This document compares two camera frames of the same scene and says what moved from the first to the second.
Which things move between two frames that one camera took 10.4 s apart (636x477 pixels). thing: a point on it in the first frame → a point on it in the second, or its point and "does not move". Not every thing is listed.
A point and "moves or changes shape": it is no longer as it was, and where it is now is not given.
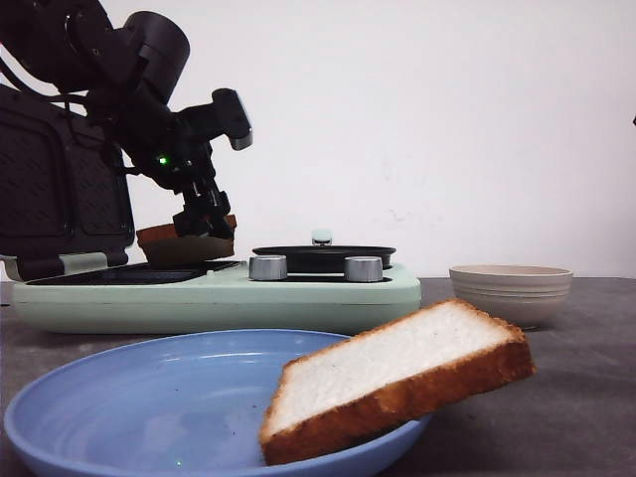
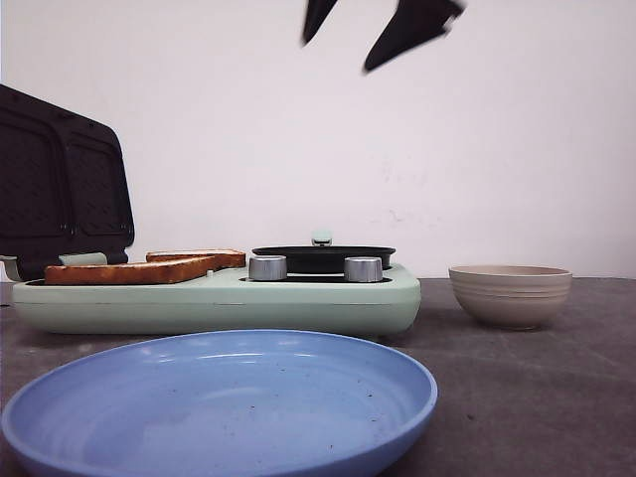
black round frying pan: [321, 256] does not move
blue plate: [178, 404] does not move
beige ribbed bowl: [527, 295] does not move
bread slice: [162, 245] moves or changes shape
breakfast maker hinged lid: [64, 188] does not move
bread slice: [382, 379] → [165, 271]
